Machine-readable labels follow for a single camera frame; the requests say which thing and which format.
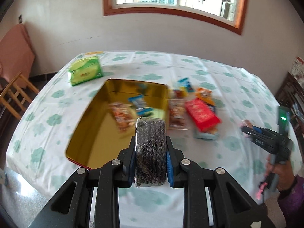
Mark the light blue cracker packet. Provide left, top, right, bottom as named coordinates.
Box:
left=193, top=126, right=219, bottom=141

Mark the green tissue pack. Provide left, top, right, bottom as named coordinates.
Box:
left=67, top=56, right=104, bottom=86

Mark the dark wooden cabinet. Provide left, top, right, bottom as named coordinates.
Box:
left=274, top=70, right=304, bottom=145

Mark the red rice cake packet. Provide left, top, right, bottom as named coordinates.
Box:
left=185, top=98, right=222, bottom=132

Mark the person's right hand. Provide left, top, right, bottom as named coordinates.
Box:
left=265, top=155, right=295, bottom=191

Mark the pink cloth covered furniture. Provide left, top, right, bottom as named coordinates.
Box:
left=1, top=24, right=35, bottom=82

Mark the red gold toffee tin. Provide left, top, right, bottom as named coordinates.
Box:
left=65, top=79, right=169, bottom=169

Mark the wooden framed window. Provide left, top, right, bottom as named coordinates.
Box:
left=103, top=0, right=248, bottom=35

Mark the orange fried snack packet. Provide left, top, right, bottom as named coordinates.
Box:
left=195, top=88, right=215, bottom=106

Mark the wooden chair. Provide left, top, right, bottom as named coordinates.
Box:
left=1, top=72, right=40, bottom=120

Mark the black sesame bar packet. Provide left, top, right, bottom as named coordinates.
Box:
left=135, top=117, right=167, bottom=187

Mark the blue candy packet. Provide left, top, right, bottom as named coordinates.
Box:
left=178, top=77, right=194, bottom=93
left=128, top=95, right=146, bottom=109

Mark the brown cube cake packet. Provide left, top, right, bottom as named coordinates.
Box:
left=109, top=102, right=135, bottom=131

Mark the clear brown pastry packet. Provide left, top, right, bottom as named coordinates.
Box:
left=169, top=98, right=188, bottom=130

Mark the cloud pattern tablecloth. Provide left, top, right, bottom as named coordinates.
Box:
left=6, top=51, right=278, bottom=197

